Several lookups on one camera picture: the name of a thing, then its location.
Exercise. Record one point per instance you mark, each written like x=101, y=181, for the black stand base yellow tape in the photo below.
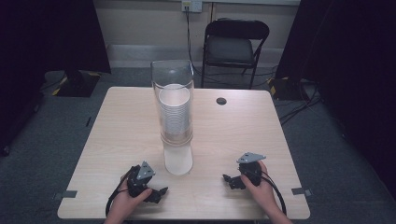
x=285, y=88
x=77, y=84

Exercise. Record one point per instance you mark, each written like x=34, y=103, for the grey tape strip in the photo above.
x=66, y=194
x=301, y=191

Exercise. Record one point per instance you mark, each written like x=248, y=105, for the black curtain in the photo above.
x=351, y=62

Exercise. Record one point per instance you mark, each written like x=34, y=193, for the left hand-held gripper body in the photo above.
x=140, y=179

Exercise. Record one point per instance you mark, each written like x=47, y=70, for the black folding chair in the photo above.
x=230, y=49

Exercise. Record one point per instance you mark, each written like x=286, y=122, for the person's right hand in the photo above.
x=261, y=193

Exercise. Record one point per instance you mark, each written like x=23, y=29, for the white wall socket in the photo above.
x=191, y=5

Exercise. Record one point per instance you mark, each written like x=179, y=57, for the person's left hand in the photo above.
x=127, y=202

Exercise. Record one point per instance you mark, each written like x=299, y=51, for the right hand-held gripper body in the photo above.
x=251, y=169

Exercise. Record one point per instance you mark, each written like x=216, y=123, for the stack of white paper cups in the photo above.
x=174, y=109

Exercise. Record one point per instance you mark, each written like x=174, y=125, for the clear tube cup dispenser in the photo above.
x=178, y=158

